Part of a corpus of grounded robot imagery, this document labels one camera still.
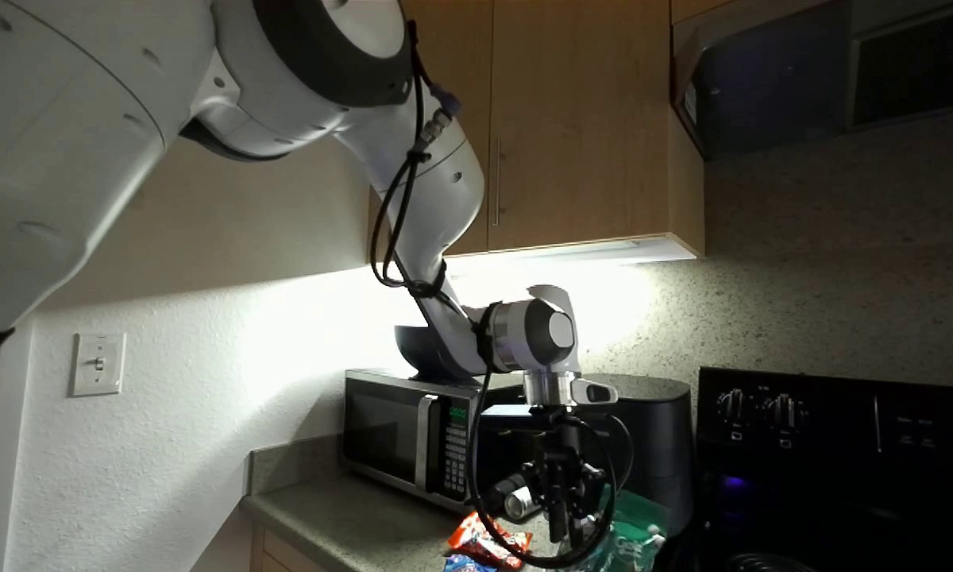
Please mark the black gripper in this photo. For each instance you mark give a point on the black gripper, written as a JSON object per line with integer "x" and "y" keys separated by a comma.
{"x": 553, "y": 441}

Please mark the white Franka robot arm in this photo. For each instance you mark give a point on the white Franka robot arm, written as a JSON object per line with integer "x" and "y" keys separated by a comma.
{"x": 96, "y": 127}

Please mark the red orange snack packet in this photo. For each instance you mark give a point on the red orange snack packet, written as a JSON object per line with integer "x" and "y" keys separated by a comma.
{"x": 478, "y": 542}

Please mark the green bottle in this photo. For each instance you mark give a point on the green bottle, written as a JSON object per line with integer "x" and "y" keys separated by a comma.
{"x": 647, "y": 552}

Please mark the black air fryer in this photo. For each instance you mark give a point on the black air fryer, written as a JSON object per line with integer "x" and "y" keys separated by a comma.
{"x": 655, "y": 445}

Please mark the black silver microwave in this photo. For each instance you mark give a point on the black silver microwave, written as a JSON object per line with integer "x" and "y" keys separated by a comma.
{"x": 391, "y": 431}

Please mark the blue bowl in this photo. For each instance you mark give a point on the blue bowl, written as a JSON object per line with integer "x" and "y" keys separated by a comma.
{"x": 418, "y": 353}

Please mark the under-cabinet light strip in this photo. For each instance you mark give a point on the under-cabinet light strip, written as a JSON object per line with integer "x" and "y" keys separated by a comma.
{"x": 605, "y": 248}

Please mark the black electric stove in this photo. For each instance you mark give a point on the black electric stove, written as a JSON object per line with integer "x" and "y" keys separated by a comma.
{"x": 847, "y": 464}

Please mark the range hood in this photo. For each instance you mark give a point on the range hood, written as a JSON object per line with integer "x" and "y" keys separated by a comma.
{"x": 813, "y": 75}

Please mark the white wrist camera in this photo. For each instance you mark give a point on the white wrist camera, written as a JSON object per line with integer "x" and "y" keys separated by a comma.
{"x": 596, "y": 392}

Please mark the wooden wall cabinet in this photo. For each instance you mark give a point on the wooden wall cabinet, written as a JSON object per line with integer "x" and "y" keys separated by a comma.
{"x": 572, "y": 115}

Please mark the white light switch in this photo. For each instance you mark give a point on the white light switch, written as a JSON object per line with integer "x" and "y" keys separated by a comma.
{"x": 100, "y": 364}

